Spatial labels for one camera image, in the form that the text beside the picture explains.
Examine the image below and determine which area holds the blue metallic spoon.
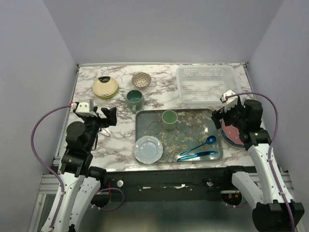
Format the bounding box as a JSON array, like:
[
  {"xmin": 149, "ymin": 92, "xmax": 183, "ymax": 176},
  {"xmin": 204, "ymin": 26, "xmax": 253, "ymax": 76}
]
[{"xmin": 180, "ymin": 135, "xmax": 216, "ymax": 156}]

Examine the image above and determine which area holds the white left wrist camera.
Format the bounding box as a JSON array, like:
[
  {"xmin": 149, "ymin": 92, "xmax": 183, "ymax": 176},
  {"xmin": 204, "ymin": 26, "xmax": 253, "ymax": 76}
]
[{"xmin": 71, "ymin": 99, "xmax": 98, "ymax": 117}]

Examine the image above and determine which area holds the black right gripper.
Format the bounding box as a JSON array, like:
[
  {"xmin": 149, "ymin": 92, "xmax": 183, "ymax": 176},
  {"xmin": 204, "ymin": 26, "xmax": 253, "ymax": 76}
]
[{"xmin": 211, "ymin": 100, "xmax": 247, "ymax": 129}]

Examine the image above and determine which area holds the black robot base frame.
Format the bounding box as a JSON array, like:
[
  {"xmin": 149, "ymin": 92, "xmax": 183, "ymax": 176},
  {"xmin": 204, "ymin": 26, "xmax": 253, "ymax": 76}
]
[{"xmin": 91, "ymin": 165, "xmax": 259, "ymax": 203}]

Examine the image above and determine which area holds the pink polka dot plate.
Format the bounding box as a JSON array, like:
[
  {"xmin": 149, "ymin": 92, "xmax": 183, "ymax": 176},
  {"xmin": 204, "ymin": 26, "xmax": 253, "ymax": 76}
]
[{"xmin": 222, "ymin": 119, "xmax": 243, "ymax": 145}]

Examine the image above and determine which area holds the patterned small ceramic bowl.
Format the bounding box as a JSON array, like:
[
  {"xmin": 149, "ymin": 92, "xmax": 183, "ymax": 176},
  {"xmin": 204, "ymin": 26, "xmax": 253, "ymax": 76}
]
[{"xmin": 131, "ymin": 72, "xmax": 152, "ymax": 88}]

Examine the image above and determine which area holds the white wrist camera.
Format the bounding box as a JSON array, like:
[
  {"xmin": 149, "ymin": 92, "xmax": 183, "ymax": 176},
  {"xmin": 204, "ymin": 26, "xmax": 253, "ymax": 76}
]
[
  {"xmin": 71, "ymin": 99, "xmax": 98, "ymax": 117},
  {"xmin": 220, "ymin": 89, "xmax": 238, "ymax": 112}
]

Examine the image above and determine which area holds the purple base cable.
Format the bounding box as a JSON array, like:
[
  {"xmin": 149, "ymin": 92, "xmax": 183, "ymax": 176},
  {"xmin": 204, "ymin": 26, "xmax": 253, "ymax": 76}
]
[
  {"xmin": 90, "ymin": 187, "xmax": 126, "ymax": 211},
  {"xmin": 225, "ymin": 202, "xmax": 249, "ymax": 209}
]

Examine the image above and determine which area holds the pale aqua brown-rimmed plate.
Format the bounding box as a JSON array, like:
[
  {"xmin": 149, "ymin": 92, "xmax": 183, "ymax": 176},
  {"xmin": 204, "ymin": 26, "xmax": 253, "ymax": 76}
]
[{"xmin": 221, "ymin": 131, "xmax": 244, "ymax": 149}]

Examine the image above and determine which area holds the white perforated plastic bin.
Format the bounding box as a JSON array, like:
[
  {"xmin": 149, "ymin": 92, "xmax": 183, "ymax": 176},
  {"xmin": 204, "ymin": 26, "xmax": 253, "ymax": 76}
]
[{"xmin": 176, "ymin": 65, "xmax": 242, "ymax": 106}]

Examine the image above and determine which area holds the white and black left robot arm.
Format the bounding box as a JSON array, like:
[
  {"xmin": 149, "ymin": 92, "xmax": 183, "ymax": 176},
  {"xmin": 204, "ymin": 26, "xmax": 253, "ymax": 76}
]
[{"xmin": 41, "ymin": 101, "xmax": 117, "ymax": 232}]

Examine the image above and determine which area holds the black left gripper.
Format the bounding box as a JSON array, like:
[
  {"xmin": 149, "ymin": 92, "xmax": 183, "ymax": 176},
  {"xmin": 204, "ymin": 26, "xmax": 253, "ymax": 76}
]
[{"xmin": 82, "ymin": 106, "xmax": 117, "ymax": 151}]

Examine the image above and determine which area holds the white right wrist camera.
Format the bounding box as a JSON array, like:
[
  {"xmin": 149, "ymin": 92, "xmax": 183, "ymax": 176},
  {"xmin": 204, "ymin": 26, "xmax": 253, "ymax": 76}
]
[{"xmin": 220, "ymin": 89, "xmax": 238, "ymax": 112}]

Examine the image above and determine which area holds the teal glazed ceramic mug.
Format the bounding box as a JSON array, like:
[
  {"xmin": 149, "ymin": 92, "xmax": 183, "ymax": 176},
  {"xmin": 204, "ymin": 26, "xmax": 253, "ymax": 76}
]
[{"xmin": 126, "ymin": 89, "xmax": 145, "ymax": 114}]

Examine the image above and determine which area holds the cream plate with black mark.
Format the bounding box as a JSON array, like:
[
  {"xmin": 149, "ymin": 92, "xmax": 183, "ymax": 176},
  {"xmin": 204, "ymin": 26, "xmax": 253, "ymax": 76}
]
[{"xmin": 92, "ymin": 76, "xmax": 118, "ymax": 98}]

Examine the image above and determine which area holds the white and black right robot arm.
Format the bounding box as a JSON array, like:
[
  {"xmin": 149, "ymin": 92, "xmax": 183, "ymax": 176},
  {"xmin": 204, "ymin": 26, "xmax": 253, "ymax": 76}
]
[{"xmin": 211, "ymin": 97, "xmax": 305, "ymax": 232}]

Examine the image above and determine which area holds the blue metallic knife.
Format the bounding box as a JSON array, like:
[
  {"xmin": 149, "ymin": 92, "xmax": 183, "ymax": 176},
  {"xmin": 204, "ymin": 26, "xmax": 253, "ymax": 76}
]
[{"xmin": 177, "ymin": 151, "xmax": 218, "ymax": 162}]

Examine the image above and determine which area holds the light blue scalloped plate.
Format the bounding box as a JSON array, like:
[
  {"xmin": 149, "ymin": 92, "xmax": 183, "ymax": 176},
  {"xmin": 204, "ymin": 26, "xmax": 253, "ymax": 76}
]
[{"xmin": 133, "ymin": 136, "xmax": 163, "ymax": 164}]

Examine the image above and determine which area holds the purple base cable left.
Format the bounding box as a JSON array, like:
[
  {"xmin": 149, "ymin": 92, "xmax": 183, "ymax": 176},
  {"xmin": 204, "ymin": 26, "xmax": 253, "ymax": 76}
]
[{"xmin": 90, "ymin": 187, "xmax": 126, "ymax": 211}]

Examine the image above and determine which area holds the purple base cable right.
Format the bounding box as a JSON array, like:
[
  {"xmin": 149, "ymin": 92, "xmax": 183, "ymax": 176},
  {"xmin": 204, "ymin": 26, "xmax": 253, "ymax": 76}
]
[{"xmin": 225, "ymin": 202, "xmax": 249, "ymax": 209}]

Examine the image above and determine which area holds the teal floral serving tray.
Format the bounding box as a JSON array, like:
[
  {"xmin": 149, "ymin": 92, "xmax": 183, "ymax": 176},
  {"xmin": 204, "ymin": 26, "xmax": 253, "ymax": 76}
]
[{"xmin": 135, "ymin": 109, "xmax": 223, "ymax": 164}]

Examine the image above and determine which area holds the blue polka dot plate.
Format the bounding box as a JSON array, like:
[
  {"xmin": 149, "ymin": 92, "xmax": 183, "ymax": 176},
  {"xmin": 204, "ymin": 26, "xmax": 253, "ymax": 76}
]
[{"xmin": 220, "ymin": 130, "xmax": 244, "ymax": 148}]

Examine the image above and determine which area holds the light green ceramic cup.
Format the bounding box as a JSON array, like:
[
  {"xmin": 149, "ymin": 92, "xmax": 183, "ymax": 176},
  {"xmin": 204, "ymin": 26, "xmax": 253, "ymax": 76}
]
[{"xmin": 162, "ymin": 110, "xmax": 178, "ymax": 131}]

